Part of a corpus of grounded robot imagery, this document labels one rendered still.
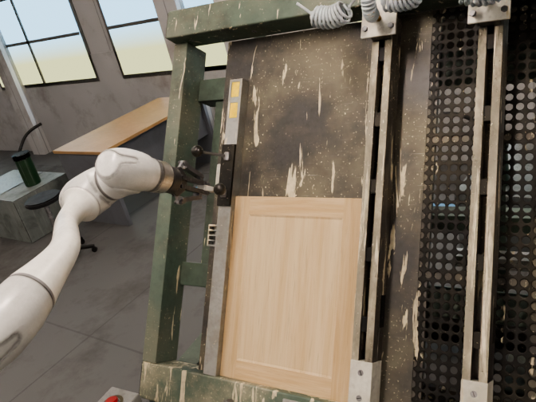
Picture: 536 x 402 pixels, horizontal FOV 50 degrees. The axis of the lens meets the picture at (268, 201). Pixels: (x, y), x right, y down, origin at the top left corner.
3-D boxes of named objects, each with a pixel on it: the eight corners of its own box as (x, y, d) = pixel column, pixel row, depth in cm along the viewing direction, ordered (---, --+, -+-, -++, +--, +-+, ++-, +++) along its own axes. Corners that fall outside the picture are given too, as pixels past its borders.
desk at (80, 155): (226, 161, 624) (206, 94, 593) (130, 227, 523) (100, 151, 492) (178, 159, 667) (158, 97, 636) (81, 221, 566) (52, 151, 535)
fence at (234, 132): (210, 372, 183) (202, 373, 180) (236, 83, 192) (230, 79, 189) (222, 374, 180) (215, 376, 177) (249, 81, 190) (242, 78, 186)
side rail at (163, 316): (163, 357, 201) (141, 360, 192) (194, 54, 212) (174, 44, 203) (176, 360, 198) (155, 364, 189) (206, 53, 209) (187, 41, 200)
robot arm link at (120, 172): (159, 148, 150) (124, 167, 156) (115, 135, 137) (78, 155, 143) (167, 186, 147) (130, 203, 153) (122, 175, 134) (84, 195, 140)
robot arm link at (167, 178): (134, 191, 153) (149, 194, 158) (159, 191, 149) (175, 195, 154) (137, 158, 154) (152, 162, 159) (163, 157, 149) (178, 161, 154)
